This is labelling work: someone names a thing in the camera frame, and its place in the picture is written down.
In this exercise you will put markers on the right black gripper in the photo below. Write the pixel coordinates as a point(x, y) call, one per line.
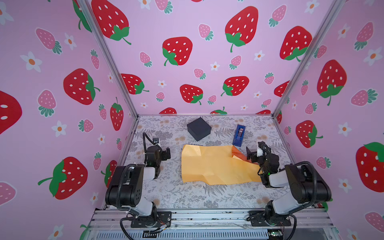
point(255, 156)

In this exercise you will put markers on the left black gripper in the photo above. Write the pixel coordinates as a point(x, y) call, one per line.
point(163, 153)

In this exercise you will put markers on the orange yellow wrapping paper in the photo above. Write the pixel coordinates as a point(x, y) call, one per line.
point(217, 165)

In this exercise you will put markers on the dark navy gift box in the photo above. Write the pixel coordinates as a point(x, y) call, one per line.
point(199, 129)

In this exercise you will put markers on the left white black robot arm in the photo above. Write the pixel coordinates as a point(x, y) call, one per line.
point(126, 187)

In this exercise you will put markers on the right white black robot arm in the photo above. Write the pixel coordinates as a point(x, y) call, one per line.
point(306, 186)

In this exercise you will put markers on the blue tape dispenser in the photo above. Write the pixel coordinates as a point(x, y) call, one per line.
point(239, 135)

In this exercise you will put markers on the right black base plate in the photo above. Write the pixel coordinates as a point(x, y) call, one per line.
point(268, 219)

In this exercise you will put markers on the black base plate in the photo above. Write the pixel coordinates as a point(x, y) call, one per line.
point(162, 218)
point(268, 219)

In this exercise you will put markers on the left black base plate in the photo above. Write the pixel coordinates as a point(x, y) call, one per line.
point(162, 218)

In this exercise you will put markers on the aluminium front frame rail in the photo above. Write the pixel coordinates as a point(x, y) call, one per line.
point(214, 224)

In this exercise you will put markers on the left aluminium corner post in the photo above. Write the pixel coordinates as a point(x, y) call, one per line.
point(108, 22)

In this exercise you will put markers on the aluminium corner post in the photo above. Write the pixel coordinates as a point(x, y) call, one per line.
point(108, 22)
point(324, 27)

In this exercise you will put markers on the right aluminium corner post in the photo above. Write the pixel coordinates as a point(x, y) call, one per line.
point(324, 27)

